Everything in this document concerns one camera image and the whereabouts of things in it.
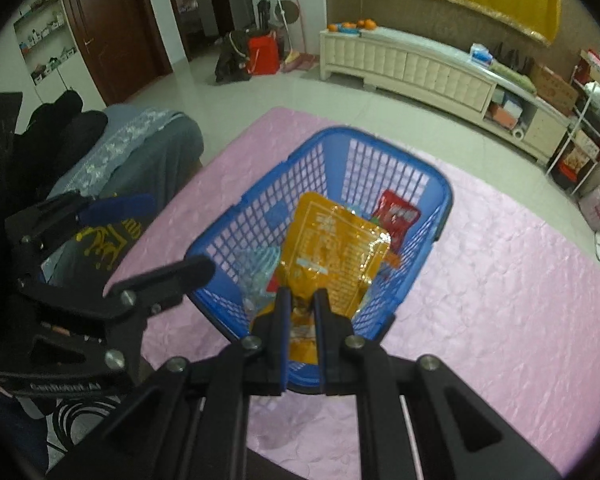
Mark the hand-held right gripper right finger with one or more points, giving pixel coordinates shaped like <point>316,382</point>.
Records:
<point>322,342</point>

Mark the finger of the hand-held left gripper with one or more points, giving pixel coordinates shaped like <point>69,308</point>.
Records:
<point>165,280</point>
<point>115,208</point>

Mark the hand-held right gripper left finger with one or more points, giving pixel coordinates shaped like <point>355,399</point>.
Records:
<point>281,342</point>

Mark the clear blue-print snack packet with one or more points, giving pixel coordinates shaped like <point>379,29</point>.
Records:
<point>255,271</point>

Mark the orange snack packet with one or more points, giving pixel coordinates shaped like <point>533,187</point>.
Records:
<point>330,250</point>

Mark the red yellow snack packet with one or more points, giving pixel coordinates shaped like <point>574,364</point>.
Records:
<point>395,215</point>

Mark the blue plastic basket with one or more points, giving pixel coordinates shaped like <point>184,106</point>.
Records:
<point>444,197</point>

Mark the grey embroidered cushion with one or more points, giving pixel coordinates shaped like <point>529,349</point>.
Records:
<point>150,160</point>

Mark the black clothing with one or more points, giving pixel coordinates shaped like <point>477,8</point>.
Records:
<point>55,130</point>

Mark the black white swirl mat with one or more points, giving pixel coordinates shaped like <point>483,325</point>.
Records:
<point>77,417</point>

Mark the brown wooden door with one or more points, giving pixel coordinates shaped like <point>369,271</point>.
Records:
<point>115,35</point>

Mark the black bag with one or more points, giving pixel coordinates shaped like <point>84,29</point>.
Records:
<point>232,58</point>

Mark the red bag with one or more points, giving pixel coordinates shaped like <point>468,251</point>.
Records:
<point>265,55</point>

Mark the pink broom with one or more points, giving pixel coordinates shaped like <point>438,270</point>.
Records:
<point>300,59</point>

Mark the mop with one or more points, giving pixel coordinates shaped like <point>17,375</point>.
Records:
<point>282,22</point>

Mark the white tape roll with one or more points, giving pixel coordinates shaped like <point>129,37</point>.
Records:
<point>519,133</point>

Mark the orange box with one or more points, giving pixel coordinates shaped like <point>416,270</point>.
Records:
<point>502,116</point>

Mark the cream TV cabinet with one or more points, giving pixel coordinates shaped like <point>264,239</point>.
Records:
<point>420,67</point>

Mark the blue plate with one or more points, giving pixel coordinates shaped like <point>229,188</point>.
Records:
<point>351,32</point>

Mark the blue white box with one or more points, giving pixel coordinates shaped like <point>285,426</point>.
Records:
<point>510,102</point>

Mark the yellow snack box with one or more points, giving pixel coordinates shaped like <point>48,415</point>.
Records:
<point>577,161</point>

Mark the green folded cloth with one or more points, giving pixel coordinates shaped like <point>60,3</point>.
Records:
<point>515,78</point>

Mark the blue tissue box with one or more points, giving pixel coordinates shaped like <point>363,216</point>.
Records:
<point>481,54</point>

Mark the cardboard box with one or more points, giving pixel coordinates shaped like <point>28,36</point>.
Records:
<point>555,85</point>

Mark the white metal rack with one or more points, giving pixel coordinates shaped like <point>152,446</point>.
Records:
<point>578,107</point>

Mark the red white box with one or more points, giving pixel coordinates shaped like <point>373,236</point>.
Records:
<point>592,63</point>

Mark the wall shelf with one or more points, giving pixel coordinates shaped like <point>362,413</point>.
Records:
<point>40,35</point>

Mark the small round brown wall decor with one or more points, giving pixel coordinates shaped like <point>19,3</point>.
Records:
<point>292,11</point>

